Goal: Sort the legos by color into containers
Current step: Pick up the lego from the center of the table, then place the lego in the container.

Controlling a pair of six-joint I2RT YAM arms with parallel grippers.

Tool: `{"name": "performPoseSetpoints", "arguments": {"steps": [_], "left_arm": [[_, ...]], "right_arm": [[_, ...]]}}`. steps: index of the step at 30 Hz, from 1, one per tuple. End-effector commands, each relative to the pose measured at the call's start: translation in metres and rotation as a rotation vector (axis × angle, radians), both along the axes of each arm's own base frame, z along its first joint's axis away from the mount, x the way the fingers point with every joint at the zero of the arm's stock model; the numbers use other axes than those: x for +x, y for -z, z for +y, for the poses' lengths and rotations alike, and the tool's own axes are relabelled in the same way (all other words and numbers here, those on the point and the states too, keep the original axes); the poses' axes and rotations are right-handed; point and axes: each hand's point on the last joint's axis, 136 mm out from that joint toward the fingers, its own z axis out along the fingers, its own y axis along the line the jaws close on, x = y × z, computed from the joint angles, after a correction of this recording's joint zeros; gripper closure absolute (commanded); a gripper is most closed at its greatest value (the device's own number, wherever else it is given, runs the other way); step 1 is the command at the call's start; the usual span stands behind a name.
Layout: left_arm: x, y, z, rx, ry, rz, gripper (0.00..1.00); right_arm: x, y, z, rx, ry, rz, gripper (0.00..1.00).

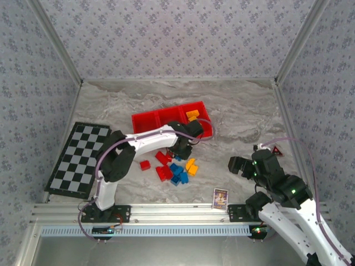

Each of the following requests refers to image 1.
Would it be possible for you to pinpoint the small playing card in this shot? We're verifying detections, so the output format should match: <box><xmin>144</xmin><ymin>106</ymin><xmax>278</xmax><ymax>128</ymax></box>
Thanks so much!
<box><xmin>212</xmin><ymin>188</ymin><xmax>229</xmax><ymax>211</ymax></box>

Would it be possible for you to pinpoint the red three-compartment bin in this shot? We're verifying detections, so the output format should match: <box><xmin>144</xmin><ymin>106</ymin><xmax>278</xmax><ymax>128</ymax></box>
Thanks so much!
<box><xmin>131</xmin><ymin>101</ymin><xmax>214</xmax><ymax>142</ymax></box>

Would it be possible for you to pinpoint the small circuit board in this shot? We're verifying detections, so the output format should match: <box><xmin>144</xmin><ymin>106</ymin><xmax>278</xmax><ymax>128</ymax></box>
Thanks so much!
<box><xmin>251</xmin><ymin>226</ymin><xmax>271</xmax><ymax>236</ymax></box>
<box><xmin>92</xmin><ymin>226</ymin><xmax>123</xmax><ymax>237</ymax></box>

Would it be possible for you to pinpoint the black grey chessboard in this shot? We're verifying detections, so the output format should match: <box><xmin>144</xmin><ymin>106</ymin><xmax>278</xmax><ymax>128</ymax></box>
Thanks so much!
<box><xmin>44</xmin><ymin>121</ymin><xmax>112</xmax><ymax>201</ymax></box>

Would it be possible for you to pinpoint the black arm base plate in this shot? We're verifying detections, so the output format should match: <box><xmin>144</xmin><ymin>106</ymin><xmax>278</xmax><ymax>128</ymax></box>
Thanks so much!
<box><xmin>80</xmin><ymin>204</ymin><xmax>131</xmax><ymax>223</ymax></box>
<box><xmin>226</xmin><ymin>204</ymin><xmax>264</xmax><ymax>222</ymax></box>

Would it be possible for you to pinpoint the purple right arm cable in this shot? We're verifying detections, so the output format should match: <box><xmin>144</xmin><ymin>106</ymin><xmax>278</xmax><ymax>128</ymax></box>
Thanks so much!
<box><xmin>259</xmin><ymin>137</ymin><xmax>353</xmax><ymax>266</ymax></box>

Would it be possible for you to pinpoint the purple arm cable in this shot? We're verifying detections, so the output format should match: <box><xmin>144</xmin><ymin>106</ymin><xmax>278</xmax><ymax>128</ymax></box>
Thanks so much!
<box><xmin>259</xmin><ymin>137</ymin><xmax>353</xmax><ymax>266</ymax></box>
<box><xmin>77</xmin><ymin>118</ymin><xmax>215</xmax><ymax>243</ymax></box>

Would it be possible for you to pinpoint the aluminium mounting rail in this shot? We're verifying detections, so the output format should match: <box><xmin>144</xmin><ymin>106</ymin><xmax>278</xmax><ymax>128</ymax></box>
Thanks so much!
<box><xmin>29</xmin><ymin>203</ymin><xmax>332</xmax><ymax>224</ymax></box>

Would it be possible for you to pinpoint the slotted blue-grey cable duct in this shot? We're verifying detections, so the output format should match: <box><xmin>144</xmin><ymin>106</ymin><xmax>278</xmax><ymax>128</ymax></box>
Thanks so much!
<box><xmin>40</xmin><ymin>224</ymin><xmax>253</xmax><ymax>237</ymax></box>

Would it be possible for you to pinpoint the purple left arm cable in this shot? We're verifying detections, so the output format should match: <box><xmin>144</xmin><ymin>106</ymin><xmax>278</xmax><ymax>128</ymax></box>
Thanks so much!
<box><xmin>77</xmin><ymin>118</ymin><xmax>215</xmax><ymax>243</ymax></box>

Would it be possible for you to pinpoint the aluminium frame post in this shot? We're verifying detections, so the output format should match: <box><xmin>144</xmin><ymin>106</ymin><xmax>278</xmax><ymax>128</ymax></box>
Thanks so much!
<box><xmin>27</xmin><ymin>0</ymin><xmax>84</xmax><ymax>85</ymax></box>
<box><xmin>274</xmin><ymin>0</ymin><xmax>331</xmax><ymax>84</ymax></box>

